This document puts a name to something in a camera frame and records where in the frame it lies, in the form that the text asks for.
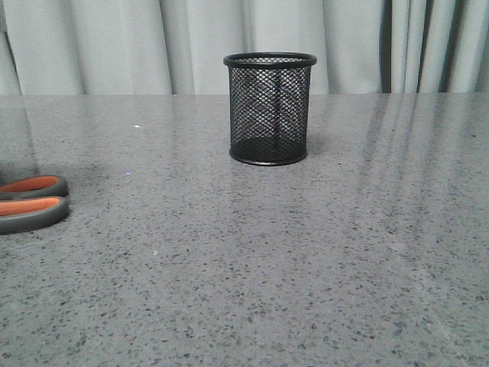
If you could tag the black mesh pen cup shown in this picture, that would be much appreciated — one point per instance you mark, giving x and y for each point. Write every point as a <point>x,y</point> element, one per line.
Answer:
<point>269,106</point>

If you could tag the light grey curtain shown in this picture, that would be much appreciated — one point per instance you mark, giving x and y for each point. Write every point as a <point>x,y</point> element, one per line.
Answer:
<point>177,47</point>

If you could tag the grey orange handled scissors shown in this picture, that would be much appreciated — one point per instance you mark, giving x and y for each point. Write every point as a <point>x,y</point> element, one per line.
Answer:
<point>33,203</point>

